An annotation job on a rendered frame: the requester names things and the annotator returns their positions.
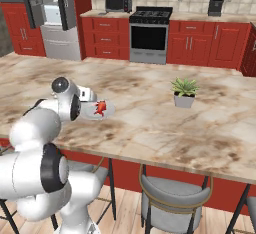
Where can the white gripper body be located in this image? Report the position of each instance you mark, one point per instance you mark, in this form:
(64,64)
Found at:
(92,97)

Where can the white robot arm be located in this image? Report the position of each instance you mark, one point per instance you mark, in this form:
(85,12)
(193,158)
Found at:
(30,174)

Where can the red fish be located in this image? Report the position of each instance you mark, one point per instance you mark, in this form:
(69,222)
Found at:
(100,108)

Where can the grey round plate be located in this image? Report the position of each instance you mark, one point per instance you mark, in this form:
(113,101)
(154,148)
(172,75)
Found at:
(109,110)

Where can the silver fridge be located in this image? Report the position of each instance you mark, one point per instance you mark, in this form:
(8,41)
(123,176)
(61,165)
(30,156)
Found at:
(60,34)

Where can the grey fridge door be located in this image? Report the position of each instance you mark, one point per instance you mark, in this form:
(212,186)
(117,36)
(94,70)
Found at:
(66,3)
(32,1)

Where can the red base cupboards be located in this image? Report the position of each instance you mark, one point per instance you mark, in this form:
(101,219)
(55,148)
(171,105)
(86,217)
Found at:
(206,44)
(106,38)
(249,53)

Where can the grey cushioned stool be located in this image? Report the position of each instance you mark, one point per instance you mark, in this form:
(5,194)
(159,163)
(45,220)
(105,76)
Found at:
(96,174)
(175,198)
(6,211)
(248,208)

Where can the black and silver stove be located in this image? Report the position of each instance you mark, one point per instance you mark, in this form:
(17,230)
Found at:
(149,38)

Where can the green plant in grey pot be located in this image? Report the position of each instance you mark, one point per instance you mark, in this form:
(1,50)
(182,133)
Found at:
(184,95)

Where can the red tall cupboard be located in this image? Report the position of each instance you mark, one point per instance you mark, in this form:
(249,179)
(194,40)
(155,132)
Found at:
(25,31)

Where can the grey toaster oven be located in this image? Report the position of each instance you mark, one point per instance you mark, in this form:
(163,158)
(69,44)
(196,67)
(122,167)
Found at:
(118,4)

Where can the black coffee machine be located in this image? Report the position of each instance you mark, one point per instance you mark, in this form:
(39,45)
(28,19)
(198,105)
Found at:
(216,4)

